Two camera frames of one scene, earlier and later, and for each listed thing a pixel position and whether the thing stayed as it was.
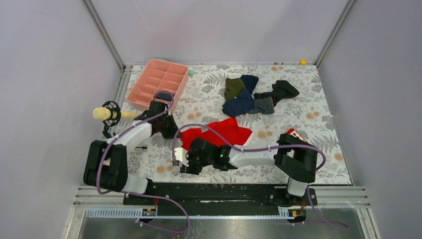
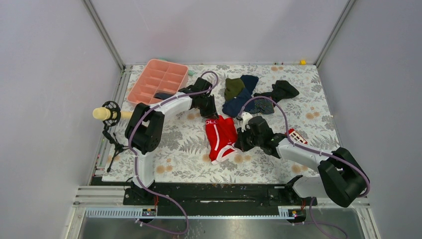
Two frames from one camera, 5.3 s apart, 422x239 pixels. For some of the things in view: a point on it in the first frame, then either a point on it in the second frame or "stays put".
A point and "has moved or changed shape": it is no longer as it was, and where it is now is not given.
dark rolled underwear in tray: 164,96 stays put
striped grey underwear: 263,105 stays put
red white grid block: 293,132 stays put
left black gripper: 172,132 → 211,113
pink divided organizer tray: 159,75 stays put
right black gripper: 190,169 → 241,143
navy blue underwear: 244,102 stays put
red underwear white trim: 228,128 has moved or changed shape
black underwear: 281,89 stays put
